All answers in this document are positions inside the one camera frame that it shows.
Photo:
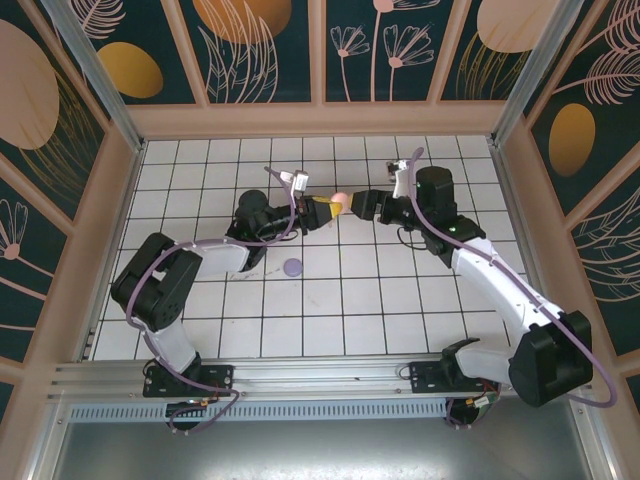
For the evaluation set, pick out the grey metal shelf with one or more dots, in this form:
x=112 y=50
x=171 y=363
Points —
x=320 y=450

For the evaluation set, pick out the pink small ball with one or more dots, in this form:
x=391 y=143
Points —
x=341 y=199

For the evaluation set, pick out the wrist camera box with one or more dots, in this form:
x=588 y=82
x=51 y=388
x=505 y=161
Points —
x=300 y=181
x=400 y=180

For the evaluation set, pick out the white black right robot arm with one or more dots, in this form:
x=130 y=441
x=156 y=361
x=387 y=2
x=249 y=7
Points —
x=490 y=280

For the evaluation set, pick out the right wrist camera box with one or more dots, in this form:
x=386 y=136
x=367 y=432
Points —
x=400 y=180

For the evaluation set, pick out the peach circle wall art panel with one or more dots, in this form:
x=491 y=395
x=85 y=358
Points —
x=500 y=25
x=25 y=100

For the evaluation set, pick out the dark wall art panel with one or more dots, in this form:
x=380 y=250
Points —
x=4 y=395
x=635 y=387

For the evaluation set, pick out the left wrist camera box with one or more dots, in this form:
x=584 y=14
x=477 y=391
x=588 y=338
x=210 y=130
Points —
x=300 y=181

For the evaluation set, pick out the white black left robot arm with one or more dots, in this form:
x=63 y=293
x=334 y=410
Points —
x=220 y=257

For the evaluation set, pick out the feather orange circle art panel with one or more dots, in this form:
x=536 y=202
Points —
x=130 y=70
x=570 y=140

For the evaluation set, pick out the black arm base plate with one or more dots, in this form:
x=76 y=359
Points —
x=425 y=380
x=220 y=380

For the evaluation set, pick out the aluminium corner post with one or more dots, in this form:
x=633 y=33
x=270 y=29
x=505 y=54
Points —
x=538 y=75
x=98 y=75

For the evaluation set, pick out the aluminium mounting rail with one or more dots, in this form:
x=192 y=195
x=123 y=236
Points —
x=325 y=380

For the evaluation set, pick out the purple earbud charging case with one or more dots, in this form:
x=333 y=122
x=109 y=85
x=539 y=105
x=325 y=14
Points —
x=293 y=268

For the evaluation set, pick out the aluminium table edge rail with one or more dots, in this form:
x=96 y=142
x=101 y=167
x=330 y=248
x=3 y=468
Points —
x=125 y=200
x=507 y=200

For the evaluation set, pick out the leaf outline wall art panel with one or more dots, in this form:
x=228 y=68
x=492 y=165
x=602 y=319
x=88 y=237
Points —
x=240 y=20
x=615 y=260

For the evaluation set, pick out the flower wall art panel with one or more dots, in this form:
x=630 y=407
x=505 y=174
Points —
x=20 y=260
x=360 y=75

